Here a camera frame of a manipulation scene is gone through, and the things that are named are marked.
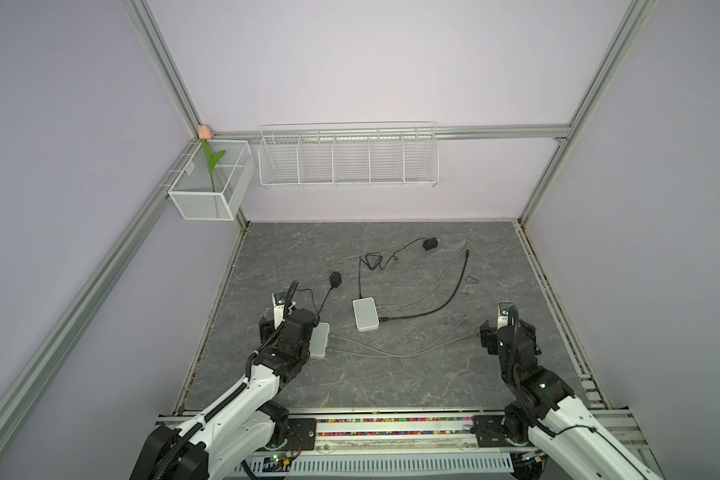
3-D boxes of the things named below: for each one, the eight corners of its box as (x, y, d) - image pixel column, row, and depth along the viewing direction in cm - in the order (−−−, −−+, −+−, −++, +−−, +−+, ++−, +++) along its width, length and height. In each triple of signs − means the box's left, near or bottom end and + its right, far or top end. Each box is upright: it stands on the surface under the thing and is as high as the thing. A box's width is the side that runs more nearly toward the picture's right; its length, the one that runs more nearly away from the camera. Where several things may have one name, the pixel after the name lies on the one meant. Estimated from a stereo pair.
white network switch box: (357, 333, 93) (356, 330, 91) (352, 302, 100) (352, 299, 98) (380, 329, 93) (380, 326, 92) (373, 299, 100) (373, 295, 99)
